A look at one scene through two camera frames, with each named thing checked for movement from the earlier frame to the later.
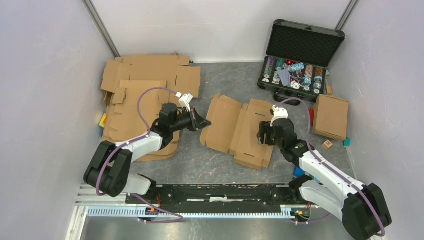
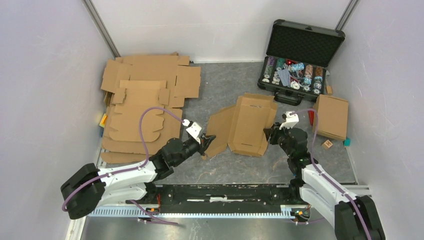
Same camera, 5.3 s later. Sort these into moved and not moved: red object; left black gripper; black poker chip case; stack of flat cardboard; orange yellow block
Moved: left black gripper
Not moved: orange yellow block; red object; black poker chip case; stack of flat cardboard
